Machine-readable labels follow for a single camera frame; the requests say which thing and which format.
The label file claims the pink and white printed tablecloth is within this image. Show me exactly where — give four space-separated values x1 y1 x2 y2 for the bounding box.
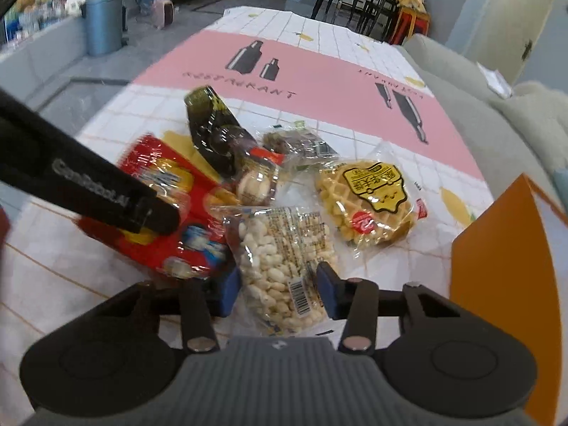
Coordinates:
0 6 498 342

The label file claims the pink heater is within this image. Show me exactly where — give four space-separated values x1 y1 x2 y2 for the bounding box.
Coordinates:
151 0 175 29

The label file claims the white magazine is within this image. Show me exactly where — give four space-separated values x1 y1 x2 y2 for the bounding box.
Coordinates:
477 62 515 98

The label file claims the long red biscuit packet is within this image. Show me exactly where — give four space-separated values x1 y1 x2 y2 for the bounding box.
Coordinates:
75 132 242 281

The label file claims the dark green snack packet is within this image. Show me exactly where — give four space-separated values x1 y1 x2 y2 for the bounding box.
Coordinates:
184 85 260 182

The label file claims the row of small ornaments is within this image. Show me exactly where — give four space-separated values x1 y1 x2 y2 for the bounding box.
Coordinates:
4 0 87 38

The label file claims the clear dark nut bar packet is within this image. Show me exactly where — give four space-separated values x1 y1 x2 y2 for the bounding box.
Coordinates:
260 121 340 169

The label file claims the grey-green sofa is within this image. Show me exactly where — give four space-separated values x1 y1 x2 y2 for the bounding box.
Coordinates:
402 33 568 214

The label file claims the beige pillow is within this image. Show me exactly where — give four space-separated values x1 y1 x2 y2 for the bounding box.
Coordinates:
490 81 568 160

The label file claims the orange stool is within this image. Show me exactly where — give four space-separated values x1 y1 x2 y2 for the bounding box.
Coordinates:
390 6 431 45

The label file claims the orange cardboard box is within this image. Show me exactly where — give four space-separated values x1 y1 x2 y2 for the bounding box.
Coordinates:
448 174 568 426

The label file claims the waffle packet with yellow label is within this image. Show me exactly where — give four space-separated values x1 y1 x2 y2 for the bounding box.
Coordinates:
313 142 431 258

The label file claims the grey low bench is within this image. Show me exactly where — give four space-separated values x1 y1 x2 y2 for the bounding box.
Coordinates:
0 9 87 98

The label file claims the clear puffed rice packet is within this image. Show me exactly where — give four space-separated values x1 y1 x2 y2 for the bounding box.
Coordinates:
222 204 340 337

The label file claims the blue trash can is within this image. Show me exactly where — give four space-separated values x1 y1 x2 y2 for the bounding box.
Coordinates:
84 0 124 58

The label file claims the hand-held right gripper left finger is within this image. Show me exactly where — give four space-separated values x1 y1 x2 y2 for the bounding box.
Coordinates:
89 263 242 355

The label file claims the small round cracker packet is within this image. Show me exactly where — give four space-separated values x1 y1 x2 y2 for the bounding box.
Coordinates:
235 146 287 207

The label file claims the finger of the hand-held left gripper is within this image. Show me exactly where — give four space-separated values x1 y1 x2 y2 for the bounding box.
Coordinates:
126 193 182 236

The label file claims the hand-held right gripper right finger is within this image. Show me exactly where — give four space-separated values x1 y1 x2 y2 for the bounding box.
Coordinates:
316 261 466 356

